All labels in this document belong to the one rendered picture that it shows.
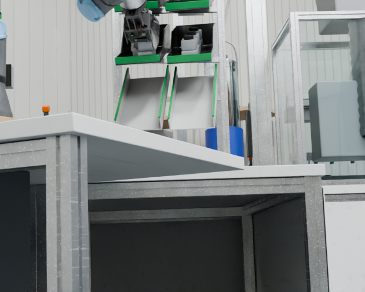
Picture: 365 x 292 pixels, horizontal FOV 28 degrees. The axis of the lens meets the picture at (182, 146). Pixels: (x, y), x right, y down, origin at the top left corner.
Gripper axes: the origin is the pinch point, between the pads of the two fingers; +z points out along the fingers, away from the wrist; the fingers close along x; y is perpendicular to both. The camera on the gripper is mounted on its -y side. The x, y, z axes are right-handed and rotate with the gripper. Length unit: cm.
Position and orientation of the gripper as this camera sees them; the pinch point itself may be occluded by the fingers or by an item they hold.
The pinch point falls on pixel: (146, 43)
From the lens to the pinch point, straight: 214.9
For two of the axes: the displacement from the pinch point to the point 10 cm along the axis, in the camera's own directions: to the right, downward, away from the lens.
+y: -0.3, 8.4, -5.4
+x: 9.9, -0.5, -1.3
